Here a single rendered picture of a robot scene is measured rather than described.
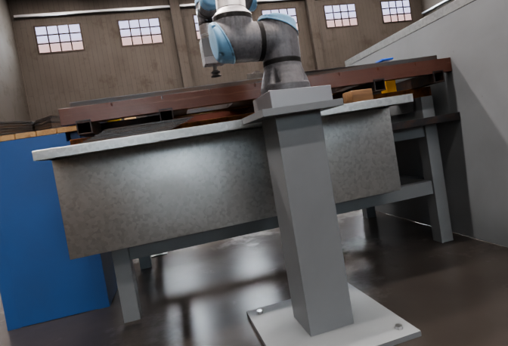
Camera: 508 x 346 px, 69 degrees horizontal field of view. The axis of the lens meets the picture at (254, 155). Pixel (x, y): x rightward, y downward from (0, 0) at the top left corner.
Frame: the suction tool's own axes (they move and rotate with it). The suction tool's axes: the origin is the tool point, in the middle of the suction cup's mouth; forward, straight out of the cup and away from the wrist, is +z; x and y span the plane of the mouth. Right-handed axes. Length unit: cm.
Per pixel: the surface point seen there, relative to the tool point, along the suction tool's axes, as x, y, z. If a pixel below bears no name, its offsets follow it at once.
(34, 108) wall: -1067, 322, -174
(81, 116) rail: 5, 52, 10
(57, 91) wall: -1065, 254, -215
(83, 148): 25, 50, 22
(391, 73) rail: 14, -72, 10
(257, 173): 13.4, -6.6, 41.1
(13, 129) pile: -30, 84, 7
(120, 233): 10, 46, 53
